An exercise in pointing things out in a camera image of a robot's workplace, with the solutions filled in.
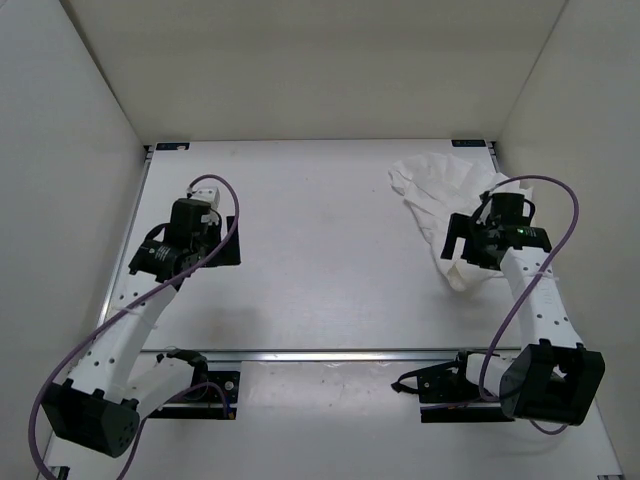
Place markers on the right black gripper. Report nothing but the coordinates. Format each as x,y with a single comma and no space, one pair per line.
459,228

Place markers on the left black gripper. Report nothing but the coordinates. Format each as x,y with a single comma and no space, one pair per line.
231,250

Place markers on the white pleated skirt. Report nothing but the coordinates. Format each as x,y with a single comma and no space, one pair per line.
434,186

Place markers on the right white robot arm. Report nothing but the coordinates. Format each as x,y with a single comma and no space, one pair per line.
554,378

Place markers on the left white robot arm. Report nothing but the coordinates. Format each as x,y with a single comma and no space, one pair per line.
100,405

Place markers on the right blue corner label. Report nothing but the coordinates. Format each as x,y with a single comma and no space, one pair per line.
468,143

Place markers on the blue corner label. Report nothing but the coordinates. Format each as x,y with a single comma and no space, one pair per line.
468,143
172,146

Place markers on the left blue corner label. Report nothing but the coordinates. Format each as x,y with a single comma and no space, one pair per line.
172,146

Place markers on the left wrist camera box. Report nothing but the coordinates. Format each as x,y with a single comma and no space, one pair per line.
209,194

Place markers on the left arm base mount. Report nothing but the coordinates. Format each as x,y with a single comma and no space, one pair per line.
213,394

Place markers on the aluminium table frame rail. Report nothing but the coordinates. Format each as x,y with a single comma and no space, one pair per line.
337,295

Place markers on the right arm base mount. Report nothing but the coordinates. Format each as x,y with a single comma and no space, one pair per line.
446,396

